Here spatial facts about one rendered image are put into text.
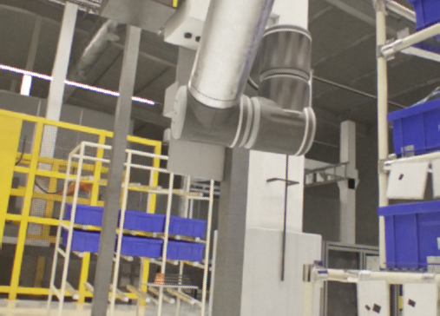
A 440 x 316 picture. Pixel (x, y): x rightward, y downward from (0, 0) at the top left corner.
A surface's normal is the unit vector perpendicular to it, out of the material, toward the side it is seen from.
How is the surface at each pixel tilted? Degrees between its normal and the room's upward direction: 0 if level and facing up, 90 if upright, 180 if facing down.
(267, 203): 90
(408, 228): 93
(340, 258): 90
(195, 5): 90
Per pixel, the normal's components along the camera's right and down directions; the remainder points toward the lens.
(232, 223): 0.49, -0.18
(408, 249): -0.85, -0.14
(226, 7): -0.49, 0.48
